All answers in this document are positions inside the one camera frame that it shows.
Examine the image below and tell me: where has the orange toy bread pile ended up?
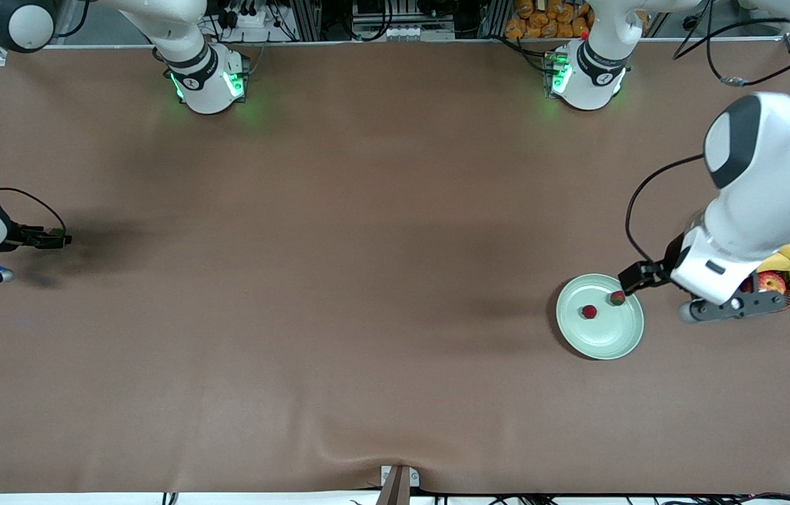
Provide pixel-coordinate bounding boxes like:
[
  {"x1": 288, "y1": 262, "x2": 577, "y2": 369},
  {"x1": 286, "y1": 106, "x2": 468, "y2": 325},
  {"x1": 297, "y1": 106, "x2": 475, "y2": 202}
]
[{"x1": 505, "y1": 0, "x2": 595, "y2": 39}]

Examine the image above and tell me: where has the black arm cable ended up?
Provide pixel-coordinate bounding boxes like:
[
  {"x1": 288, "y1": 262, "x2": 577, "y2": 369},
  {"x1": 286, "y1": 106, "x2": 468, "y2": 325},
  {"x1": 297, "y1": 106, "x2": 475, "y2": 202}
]
[
  {"x1": 625, "y1": 0, "x2": 790, "y2": 266},
  {"x1": 0, "y1": 39, "x2": 67, "y2": 232}
]

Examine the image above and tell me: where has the white power strip with plugs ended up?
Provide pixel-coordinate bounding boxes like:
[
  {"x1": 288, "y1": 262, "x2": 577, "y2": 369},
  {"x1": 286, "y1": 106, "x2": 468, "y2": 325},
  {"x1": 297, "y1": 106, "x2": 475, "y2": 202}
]
[{"x1": 216, "y1": 0, "x2": 271, "y2": 29}]

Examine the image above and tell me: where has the red yellow apple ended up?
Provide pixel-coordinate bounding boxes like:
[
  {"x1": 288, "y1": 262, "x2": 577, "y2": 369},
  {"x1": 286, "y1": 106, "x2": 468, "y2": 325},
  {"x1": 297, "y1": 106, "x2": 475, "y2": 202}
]
[{"x1": 742, "y1": 271, "x2": 788, "y2": 295}]

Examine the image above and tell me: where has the light green round plate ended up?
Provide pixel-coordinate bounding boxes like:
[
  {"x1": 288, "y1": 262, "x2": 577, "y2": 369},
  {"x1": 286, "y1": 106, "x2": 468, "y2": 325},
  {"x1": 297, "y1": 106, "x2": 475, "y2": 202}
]
[{"x1": 555, "y1": 274, "x2": 645, "y2": 361}]

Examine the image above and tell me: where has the aluminium frame post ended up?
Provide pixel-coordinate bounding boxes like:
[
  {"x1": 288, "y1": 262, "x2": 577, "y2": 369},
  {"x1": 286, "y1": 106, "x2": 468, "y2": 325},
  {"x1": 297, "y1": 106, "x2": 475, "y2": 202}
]
[
  {"x1": 288, "y1": 0, "x2": 322, "y2": 41},
  {"x1": 484, "y1": 0, "x2": 513, "y2": 39}
]

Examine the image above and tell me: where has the brown table cloth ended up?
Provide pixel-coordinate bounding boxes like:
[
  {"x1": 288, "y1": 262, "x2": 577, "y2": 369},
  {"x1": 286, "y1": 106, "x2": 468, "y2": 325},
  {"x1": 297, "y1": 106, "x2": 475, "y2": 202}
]
[{"x1": 0, "y1": 39, "x2": 790, "y2": 495}]

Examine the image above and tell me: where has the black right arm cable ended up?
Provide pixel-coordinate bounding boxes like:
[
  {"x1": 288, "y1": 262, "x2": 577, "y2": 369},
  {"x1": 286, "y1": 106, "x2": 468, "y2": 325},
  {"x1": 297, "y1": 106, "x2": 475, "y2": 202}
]
[{"x1": 0, "y1": 39, "x2": 67, "y2": 232}]

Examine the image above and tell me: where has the grey metal table bracket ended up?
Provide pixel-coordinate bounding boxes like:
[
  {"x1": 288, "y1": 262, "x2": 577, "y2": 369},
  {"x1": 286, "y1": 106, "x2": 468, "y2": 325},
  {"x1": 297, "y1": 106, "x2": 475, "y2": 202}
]
[{"x1": 380, "y1": 465, "x2": 421, "y2": 488}]

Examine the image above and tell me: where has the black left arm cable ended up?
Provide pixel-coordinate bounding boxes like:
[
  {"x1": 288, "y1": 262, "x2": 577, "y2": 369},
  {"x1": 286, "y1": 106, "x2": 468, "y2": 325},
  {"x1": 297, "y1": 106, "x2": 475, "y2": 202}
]
[{"x1": 625, "y1": 0, "x2": 790, "y2": 266}]

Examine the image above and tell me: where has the brown wooden bar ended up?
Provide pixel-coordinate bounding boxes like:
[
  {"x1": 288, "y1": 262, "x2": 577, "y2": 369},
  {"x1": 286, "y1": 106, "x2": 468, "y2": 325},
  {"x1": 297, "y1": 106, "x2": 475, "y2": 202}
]
[{"x1": 375, "y1": 466, "x2": 411, "y2": 505}]

